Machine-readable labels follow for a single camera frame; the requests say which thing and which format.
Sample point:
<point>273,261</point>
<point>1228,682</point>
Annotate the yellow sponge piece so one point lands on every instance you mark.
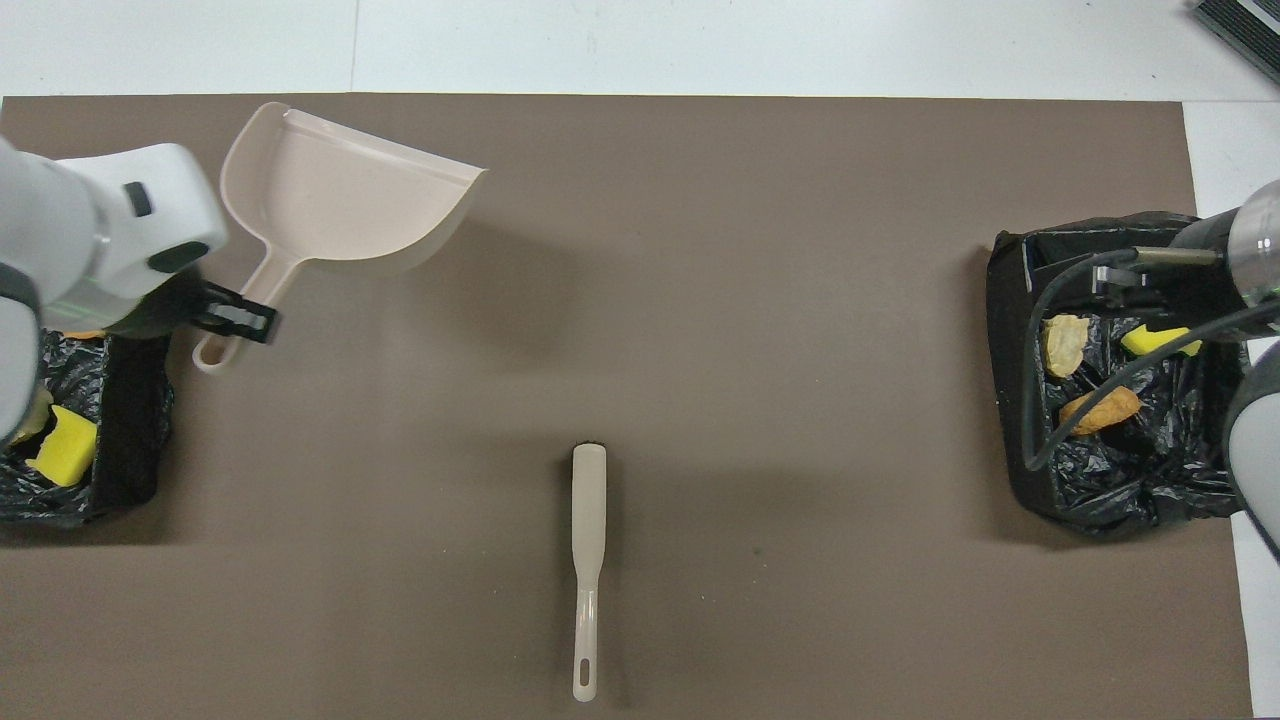
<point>1155,340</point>
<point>65,450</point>

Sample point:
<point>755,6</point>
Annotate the dark ribbed device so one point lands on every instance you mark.
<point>1245,20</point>

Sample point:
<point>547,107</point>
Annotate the brown table mat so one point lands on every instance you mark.
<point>700,400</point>

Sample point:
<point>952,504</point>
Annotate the beige hand brush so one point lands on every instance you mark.
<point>588,520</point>

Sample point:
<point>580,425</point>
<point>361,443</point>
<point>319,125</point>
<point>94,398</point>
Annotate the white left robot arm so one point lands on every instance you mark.
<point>80,240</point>

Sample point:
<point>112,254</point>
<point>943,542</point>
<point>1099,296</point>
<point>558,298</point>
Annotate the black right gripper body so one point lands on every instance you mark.
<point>1185,285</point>

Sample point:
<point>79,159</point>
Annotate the striped bread piece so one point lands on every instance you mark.
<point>1063,345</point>

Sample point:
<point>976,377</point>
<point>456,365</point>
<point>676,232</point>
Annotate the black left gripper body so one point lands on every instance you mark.
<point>180,305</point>

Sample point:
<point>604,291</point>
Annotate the bin with black liner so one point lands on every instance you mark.
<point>1120,480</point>
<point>110,420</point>

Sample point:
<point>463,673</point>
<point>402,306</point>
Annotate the beige plastic dustpan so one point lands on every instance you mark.
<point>340,210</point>

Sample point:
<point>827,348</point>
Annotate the orange brown bread piece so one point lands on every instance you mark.
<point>1100,410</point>

